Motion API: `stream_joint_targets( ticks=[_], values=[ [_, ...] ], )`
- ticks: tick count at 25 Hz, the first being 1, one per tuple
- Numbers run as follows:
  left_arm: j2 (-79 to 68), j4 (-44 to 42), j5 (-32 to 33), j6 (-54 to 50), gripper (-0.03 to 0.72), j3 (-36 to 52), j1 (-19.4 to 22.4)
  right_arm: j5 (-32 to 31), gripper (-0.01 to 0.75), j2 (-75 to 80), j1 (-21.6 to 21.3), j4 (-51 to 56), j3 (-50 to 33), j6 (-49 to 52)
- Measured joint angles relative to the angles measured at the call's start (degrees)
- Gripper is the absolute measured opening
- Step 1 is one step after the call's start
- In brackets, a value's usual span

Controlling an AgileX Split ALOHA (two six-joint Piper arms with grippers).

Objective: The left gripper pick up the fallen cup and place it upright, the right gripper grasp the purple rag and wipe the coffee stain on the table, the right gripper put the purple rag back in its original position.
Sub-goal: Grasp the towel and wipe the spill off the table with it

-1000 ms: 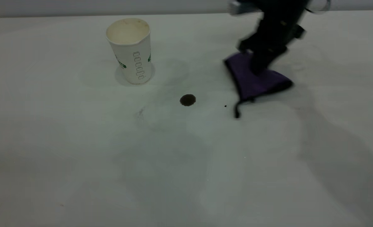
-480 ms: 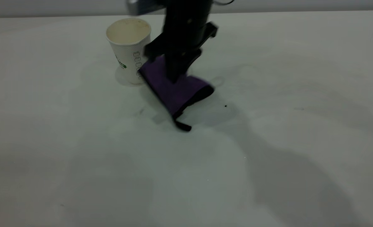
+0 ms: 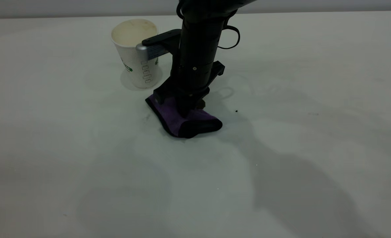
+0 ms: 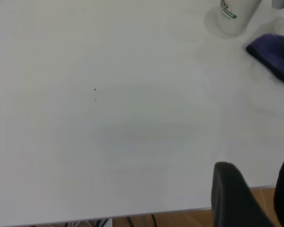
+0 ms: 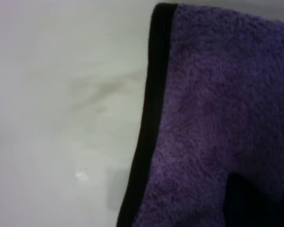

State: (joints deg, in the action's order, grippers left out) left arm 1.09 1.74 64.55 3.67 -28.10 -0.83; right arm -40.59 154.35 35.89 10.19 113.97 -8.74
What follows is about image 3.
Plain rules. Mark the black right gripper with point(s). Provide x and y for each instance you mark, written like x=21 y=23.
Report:
x=197 y=59

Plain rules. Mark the purple cloth with black trim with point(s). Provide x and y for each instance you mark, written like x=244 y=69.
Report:
x=172 y=117

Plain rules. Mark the white paper coffee cup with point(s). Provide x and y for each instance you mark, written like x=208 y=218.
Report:
x=129 y=53

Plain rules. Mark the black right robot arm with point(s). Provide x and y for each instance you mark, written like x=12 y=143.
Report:
x=208 y=8

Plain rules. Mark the silver wrist camera black mount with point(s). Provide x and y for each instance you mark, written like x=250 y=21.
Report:
x=154 y=49

